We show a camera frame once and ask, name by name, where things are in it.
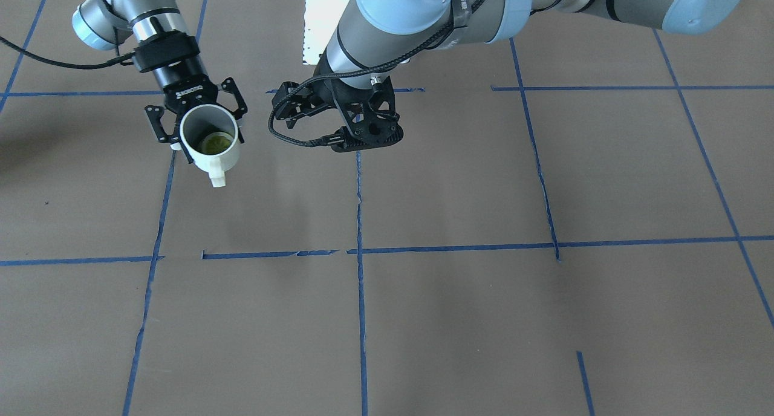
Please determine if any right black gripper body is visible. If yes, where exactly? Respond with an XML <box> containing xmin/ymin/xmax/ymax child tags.
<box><xmin>133</xmin><ymin>30</ymin><xmax>219</xmax><ymax>115</ymax></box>

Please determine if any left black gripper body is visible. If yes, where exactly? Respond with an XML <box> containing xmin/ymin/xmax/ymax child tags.
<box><xmin>312</xmin><ymin>78</ymin><xmax>351</xmax><ymax>126</ymax></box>

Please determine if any white ribbed HOME mug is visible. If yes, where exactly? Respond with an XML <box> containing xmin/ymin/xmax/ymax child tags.
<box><xmin>171</xmin><ymin>104</ymin><xmax>240</xmax><ymax>188</ymax></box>

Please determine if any yellow lemon slice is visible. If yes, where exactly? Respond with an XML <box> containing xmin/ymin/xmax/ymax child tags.
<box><xmin>197</xmin><ymin>131</ymin><xmax>235</xmax><ymax>156</ymax></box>

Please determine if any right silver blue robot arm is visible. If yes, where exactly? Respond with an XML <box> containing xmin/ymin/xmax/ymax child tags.
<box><xmin>72</xmin><ymin>0</ymin><xmax>248</xmax><ymax>144</ymax></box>

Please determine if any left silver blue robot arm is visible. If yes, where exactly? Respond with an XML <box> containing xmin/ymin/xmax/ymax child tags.
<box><xmin>268</xmin><ymin>0</ymin><xmax>741</xmax><ymax>128</ymax></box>

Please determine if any black camera cable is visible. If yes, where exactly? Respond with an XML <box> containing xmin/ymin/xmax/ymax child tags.
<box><xmin>0</xmin><ymin>0</ymin><xmax>137</xmax><ymax>71</ymax></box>
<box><xmin>267</xmin><ymin>0</ymin><xmax>498</xmax><ymax>148</ymax></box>

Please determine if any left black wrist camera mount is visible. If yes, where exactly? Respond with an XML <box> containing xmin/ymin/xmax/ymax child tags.
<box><xmin>332</xmin><ymin>77</ymin><xmax>404</xmax><ymax>152</ymax></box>

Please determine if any white pillar with base plate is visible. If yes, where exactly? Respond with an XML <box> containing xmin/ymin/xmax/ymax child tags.
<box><xmin>302</xmin><ymin>0</ymin><xmax>350</xmax><ymax>66</ymax></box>

